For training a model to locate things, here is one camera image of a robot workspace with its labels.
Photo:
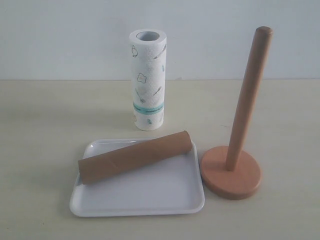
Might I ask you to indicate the brown cardboard tube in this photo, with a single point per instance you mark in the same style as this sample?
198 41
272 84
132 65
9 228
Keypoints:
97 168

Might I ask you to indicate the white printed paper towel roll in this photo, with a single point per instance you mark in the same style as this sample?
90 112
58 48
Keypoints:
148 54

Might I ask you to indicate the wooden paper towel holder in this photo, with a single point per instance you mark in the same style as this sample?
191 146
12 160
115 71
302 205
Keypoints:
229 171

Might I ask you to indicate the white rectangular plastic tray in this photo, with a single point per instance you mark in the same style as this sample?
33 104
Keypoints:
169 187

